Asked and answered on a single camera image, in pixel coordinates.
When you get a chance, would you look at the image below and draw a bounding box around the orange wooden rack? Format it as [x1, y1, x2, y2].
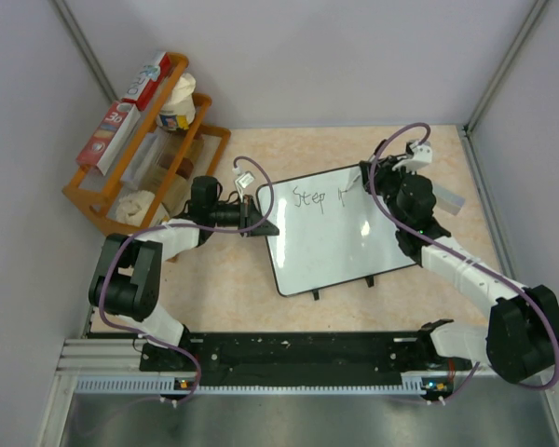
[61, 51, 232, 243]

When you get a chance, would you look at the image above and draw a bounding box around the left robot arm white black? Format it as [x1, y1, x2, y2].
[89, 171, 280, 370]

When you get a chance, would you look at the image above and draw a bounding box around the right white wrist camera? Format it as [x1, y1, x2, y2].
[393, 140, 433, 173]

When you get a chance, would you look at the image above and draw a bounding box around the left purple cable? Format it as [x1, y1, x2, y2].
[97, 156, 276, 404]

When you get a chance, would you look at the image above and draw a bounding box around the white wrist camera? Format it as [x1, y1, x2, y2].
[393, 140, 433, 173]
[234, 170, 255, 191]

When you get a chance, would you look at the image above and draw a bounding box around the red white wrap box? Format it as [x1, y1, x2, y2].
[75, 101, 140, 175]

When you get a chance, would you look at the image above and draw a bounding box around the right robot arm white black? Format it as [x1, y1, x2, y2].
[359, 142, 559, 384]

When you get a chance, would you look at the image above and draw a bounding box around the grey slotted cable duct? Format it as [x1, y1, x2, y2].
[75, 375, 451, 397]

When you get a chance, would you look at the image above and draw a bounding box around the red white foil box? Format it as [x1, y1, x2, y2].
[120, 51, 171, 111]

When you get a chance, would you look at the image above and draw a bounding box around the white marker pen black cap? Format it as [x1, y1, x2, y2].
[345, 173, 361, 192]

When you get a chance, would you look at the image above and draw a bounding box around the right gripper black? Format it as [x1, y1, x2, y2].
[361, 156, 415, 229]

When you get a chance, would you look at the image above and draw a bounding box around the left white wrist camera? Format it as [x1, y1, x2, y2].
[234, 170, 255, 191]

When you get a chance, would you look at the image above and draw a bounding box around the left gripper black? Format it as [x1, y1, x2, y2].
[210, 196, 279, 238]

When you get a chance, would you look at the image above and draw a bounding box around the clear box of brown items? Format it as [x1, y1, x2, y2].
[121, 128, 204, 214]

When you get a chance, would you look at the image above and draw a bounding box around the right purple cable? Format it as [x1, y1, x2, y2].
[367, 121, 559, 406]

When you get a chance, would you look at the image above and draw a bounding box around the grey whiteboard eraser block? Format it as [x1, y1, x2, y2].
[432, 183, 466, 216]

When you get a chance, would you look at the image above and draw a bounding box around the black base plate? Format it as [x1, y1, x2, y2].
[139, 332, 454, 386]

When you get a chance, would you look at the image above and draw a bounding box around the purple cable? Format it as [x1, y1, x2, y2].
[97, 156, 276, 404]
[367, 121, 559, 406]

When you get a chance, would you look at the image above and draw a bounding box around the white whiteboard black frame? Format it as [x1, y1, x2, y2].
[256, 165, 414, 297]

